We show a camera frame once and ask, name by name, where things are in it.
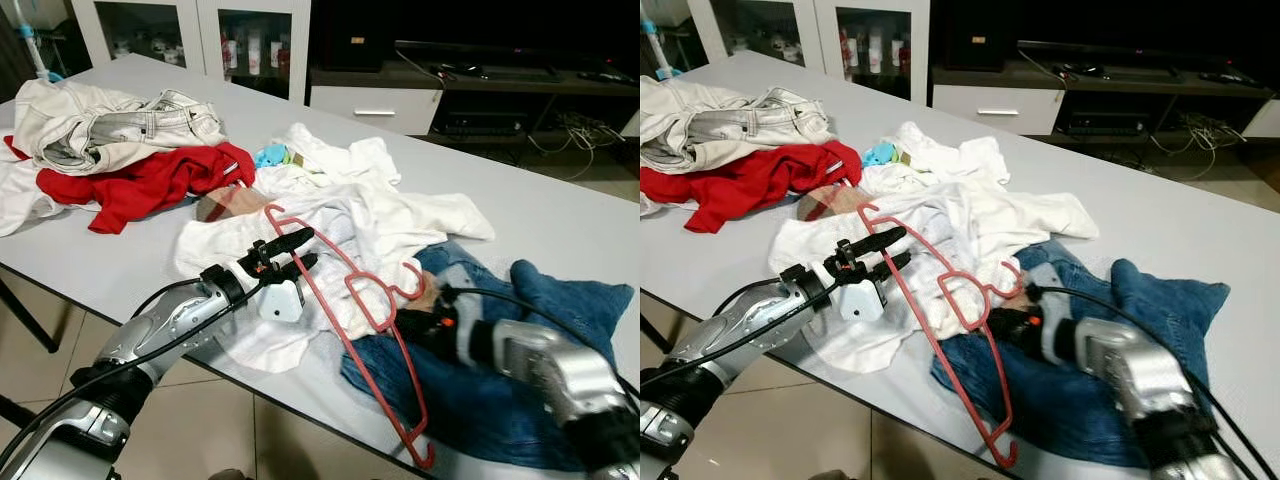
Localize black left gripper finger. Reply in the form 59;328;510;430
845;226;910;261
262;226;318;261
275;251;322;283
860;251;915;283

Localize white tank top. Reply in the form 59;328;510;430
768;205;1001;375
173;205;401;375

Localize beige garment with plaid cuff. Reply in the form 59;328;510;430
797;185;1043;313
195;185;443;313

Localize blue denim jacket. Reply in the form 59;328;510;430
340;240;637;473
930;240;1233;471

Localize white crumpled garment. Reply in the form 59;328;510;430
268;121;403;198
875;121;1011;198

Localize cream white t-shirt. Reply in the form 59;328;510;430
300;178;497;301
900;178;1101;301

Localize red sweater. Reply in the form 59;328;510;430
3;135;258;236
640;138;863;234

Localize wide white drawer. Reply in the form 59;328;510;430
308;85;443;138
930;85;1063;138

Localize cream white jeans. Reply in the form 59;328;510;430
640;78;836;176
12;78;231;178

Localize white glass door cabinet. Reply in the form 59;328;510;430
70;0;312;106
685;0;931;106

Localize black speaker box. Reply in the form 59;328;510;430
935;0;1009;74
318;0;389;74

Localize white shirt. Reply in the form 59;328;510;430
0;160;56;239

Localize dark TV stand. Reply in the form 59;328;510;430
308;38;641;141
928;38;1280;141

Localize silver black clothes rack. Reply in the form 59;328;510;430
0;393;41;431

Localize light blue white pole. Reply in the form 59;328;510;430
640;0;686;83
10;0;63;85

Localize small white drawer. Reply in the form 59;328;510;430
1243;98;1280;139

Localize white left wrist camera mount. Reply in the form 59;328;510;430
257;278;308;324
838;278;891;324

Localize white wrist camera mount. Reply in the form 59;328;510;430
838;278;891;324
440;290;476;366
257;278;308;324
1038;288;1079;366

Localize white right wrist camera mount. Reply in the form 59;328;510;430
1038;288;1079;366
440;290;476;366

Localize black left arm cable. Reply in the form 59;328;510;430
0;275;269;471
640;275;851;396

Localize tangled white cable bundle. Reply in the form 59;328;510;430
1150;108;1246;181
528;108;603;181

